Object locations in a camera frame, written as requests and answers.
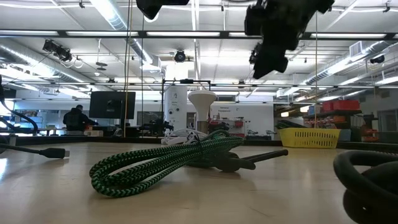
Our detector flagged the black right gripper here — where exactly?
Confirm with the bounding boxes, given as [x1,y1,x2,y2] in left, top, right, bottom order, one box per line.
[244,0,312,80]

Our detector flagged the green braided USB cable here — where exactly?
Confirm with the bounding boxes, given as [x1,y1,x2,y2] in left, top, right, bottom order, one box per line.
[89,129,245,198]
[274,119,308,131]

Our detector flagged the thin black USB cable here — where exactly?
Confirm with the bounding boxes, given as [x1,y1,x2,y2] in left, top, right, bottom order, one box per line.
[186,148,289,174]
[0,101,71,159]

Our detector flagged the maroon braided USB cable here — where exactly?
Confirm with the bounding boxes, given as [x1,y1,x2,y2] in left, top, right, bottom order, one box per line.
[368,150,398,156]

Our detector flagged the black cable with red band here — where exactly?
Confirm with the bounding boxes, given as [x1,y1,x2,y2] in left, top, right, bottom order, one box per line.
[332,150,398,224]

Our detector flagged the black storage shelf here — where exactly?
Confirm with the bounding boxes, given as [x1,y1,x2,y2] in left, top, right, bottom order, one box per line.
[303,99,364,142]

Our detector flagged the red storage bin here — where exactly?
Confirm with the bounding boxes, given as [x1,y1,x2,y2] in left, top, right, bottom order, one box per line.
[322,99,361,112]

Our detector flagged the black ceiling dome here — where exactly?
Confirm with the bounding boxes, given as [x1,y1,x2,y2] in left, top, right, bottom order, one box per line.
[369,54,386,65]

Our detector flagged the white mushroom table lamp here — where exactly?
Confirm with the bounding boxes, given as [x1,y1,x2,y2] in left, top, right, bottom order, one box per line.
[187,90,218,135]

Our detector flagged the yellow plastic basket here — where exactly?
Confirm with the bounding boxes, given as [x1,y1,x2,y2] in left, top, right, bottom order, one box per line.
[277,128,341,149]

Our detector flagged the black monitor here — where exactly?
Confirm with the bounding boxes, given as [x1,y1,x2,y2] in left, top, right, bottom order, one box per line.
[88,90,137,120]

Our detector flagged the black ceiling spotlights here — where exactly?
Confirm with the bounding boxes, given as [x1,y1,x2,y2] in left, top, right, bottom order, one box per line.
[42,39,74,62]

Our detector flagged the person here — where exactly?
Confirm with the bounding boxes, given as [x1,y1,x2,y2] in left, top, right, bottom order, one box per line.
[63,105,100,132]

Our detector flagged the black overhead frame beam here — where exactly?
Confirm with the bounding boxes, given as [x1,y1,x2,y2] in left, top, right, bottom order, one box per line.
[0,29,398,40]

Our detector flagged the yellow hanging cord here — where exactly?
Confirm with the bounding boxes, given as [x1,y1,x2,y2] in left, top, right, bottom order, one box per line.
[123,0,134,138]
[313,12,319,129]

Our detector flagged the black ceiling camera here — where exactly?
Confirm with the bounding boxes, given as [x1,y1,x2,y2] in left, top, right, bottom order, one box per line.
[174,49,187,63]

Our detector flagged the black background rig frame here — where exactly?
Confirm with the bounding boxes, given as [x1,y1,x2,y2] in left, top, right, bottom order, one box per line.
[161,78,212,131]

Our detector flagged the white hanging cable ring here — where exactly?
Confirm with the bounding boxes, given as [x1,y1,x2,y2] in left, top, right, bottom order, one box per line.
[144,12,160,24]

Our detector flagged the white coiled lamp cable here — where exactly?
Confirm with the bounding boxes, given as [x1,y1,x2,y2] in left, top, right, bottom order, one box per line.
[160,128,210,146]

